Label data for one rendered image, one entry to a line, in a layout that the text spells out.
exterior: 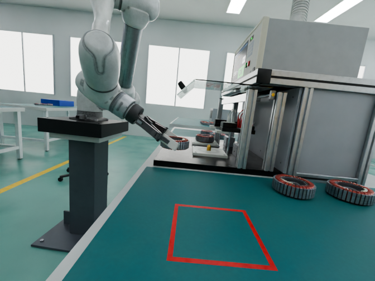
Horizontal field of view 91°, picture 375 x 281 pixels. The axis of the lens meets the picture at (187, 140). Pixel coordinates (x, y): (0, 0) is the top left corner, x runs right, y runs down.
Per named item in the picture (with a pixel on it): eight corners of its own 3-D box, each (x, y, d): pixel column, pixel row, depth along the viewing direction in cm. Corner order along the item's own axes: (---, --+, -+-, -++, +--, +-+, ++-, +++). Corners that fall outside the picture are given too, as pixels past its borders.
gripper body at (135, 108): (128, 118, 75) (147, 131, 76) (120, 119, 66) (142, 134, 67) (138, 102, 74) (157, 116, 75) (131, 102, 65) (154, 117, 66)
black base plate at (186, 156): (153, 165, 68) (153, 159, 67) (170, 137, 131) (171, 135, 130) (280, 178, 68) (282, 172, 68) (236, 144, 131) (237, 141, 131)
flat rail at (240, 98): (248, 100, 64) (250, 91, 64) (220, 104, 126) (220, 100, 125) (252, 101, 64) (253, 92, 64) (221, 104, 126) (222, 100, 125)
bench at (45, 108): (-5, 146, 317) (-9, 102, 304) (67, 132, 504) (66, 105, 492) (47, 151, 318) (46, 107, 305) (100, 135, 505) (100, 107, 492)
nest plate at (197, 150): (192, 155, 80) (192, 152, 79) (192, 148, 94) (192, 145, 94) (227, 158, 80) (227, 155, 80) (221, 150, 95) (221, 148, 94)
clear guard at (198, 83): (176, 95, 63) (178, 77, 62) (179, 98, 87) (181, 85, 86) (272, 104, 63) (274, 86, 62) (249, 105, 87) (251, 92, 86)
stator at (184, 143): (157, 149, 67) (158, 139, 66) (162, 143, 78) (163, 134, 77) (188, 152, 67) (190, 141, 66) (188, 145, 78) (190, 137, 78)
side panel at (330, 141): (286, 180, 66) (304, 87, 61) (282, 177, 69) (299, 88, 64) (364, 187, 66) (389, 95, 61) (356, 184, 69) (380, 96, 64)
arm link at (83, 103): (76, 109, 129) (77, 77, 126) (105, 112, 138) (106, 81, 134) (75, 110, 115) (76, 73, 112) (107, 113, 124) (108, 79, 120)
